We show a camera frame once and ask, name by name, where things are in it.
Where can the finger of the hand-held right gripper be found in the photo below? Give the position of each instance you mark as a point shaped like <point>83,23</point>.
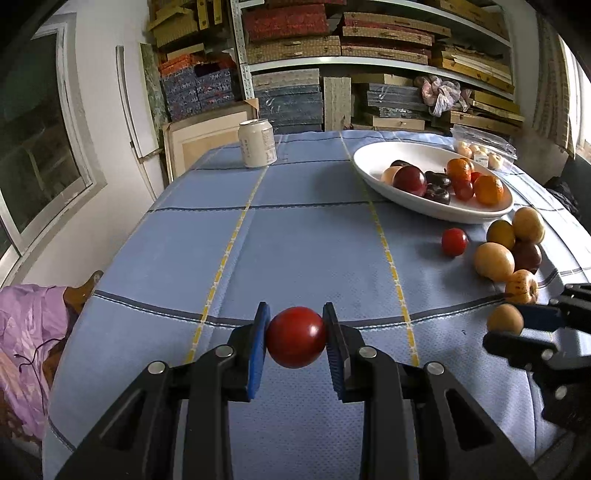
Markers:
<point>512,344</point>
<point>540,317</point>

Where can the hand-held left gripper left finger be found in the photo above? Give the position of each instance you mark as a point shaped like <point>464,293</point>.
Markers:
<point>258,350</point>

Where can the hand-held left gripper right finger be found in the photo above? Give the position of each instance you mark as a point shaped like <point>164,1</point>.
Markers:
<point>333,355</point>

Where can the bright red plum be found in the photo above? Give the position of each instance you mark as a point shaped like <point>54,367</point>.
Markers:
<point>295,337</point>

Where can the orange mandarin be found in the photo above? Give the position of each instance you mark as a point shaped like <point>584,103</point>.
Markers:
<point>458,169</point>
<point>489,189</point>

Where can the small red cherry tomato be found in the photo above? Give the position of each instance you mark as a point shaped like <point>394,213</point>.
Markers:
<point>475,176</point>

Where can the pale tan pear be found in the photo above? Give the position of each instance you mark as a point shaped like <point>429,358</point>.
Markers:
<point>389,176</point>

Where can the dark red plum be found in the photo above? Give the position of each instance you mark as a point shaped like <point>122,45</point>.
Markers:
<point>409,181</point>

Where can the white oval bowl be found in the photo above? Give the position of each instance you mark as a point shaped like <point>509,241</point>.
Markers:
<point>415,153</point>

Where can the small striped apple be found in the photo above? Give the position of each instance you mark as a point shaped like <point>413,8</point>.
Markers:
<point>521,286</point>

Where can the large yellow pear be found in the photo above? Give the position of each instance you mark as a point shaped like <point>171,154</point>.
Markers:
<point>493,261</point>

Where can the yellow peach with seam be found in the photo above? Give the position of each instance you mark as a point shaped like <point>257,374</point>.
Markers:
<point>528,225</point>

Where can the blue plaid tablecloth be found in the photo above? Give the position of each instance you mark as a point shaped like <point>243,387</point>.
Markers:
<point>300,254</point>

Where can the black jacket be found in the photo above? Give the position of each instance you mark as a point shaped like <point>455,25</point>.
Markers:
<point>563,189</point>

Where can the small pale peach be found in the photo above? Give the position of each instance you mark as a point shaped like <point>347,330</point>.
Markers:
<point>463,151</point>
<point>481,153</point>
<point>495,160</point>

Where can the wooden chair back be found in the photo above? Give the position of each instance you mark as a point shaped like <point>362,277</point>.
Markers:
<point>83,290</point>

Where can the clear plastic clamshell box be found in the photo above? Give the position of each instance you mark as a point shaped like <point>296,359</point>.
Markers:
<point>480,136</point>

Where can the pale drink can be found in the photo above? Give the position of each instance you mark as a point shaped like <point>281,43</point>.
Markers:
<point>257,143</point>

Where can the stack of yellow flat boxes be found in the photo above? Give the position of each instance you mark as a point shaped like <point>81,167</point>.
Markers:
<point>489,106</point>
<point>180,27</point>

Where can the pale framed panel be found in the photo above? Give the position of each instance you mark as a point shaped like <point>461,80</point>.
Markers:
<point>203,138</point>

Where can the pink quilted blanket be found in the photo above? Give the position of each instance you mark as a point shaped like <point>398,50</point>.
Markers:
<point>27,346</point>

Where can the beige curtain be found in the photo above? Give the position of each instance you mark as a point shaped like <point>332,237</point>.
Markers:
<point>551,83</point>

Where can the pink crumpled cloth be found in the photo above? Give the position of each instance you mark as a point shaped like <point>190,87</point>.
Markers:
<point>441,94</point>

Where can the stack of grey boxes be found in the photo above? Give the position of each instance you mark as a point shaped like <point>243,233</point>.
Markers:
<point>286,106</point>

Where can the stack of dark boxes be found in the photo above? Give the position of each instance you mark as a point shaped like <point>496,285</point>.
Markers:
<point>392,99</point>

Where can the stack of blue patterned boxes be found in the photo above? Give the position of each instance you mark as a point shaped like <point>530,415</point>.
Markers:
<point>194,92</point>

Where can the white board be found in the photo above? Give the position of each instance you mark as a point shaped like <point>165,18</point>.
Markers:
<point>134,101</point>

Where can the white metal shelving rack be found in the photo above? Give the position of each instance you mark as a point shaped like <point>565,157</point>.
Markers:
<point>242,69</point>

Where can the green marbled slab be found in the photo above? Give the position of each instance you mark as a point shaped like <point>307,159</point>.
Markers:
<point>152,78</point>

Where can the stack of woven boxes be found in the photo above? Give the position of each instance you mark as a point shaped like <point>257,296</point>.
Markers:
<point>295,46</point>

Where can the white framed window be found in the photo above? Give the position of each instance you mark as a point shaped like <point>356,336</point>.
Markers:
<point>37,138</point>

